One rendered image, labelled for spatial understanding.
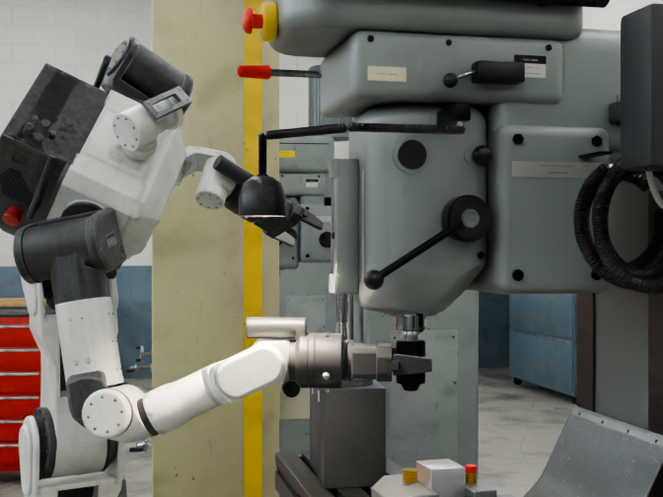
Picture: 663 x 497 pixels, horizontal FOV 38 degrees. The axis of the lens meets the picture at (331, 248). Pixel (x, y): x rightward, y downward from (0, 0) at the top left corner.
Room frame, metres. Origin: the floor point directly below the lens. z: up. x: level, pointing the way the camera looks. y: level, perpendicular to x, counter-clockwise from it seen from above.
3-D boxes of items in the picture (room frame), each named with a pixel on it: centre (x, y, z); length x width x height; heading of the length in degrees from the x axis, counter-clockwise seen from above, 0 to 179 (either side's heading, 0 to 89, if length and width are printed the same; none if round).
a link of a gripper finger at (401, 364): (1.48, -0.12, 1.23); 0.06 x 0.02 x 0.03; 88
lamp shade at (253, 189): (1.45, 0.10, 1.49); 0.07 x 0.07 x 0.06
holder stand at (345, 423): (1.91, -0.03, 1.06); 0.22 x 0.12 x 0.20; 8
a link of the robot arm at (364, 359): (1.54, -0.04, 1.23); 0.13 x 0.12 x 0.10; 178
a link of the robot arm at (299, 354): (1.55, 0.08, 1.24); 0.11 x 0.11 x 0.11; 88
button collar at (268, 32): (1.49, 0.10, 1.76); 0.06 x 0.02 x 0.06; 13
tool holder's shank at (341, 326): (1.96, -0.02, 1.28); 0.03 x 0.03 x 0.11
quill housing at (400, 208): (1.54, -0.13, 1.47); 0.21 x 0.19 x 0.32; 13
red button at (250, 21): (1.48, 0.12, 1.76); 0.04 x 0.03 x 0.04; 13
